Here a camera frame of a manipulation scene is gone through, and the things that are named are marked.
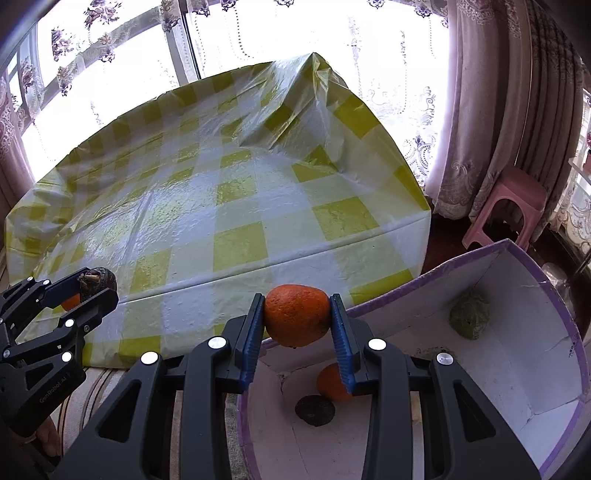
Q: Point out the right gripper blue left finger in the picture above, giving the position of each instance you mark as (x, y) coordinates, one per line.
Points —
(249, 342)

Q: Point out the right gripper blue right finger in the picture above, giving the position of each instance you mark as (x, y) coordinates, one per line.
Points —
(344, 341)

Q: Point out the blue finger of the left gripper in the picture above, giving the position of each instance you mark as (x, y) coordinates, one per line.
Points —
(54, 294)
(89, 314)

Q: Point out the orange with green stem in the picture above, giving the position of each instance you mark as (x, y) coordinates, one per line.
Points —
(71, 302)

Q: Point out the dark wrinkled fruit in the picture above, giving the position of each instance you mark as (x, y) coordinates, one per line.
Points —
(93, 281)
(315, 410)

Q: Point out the small orange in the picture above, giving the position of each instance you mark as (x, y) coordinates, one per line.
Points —
(329, 384)

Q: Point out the large orange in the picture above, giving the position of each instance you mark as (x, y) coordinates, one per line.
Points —
(296, 315)

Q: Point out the dark wrinkled fruit front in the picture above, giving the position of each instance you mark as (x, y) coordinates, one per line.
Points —
(315, 410)

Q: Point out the left hand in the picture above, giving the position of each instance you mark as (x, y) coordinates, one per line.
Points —
(33, 457)

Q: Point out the green checkered plastic tablecloth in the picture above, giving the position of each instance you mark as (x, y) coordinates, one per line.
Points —
(221, 189)

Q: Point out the purple white cardboard box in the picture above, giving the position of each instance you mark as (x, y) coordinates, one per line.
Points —
(529, 362)

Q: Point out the sheer floral window valance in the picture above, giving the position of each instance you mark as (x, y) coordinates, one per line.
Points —
(87, 62)

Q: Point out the pink plastic stool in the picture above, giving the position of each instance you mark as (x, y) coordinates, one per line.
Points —
(515, 190)

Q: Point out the pink floral curtain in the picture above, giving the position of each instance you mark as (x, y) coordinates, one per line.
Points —
(515, 98)

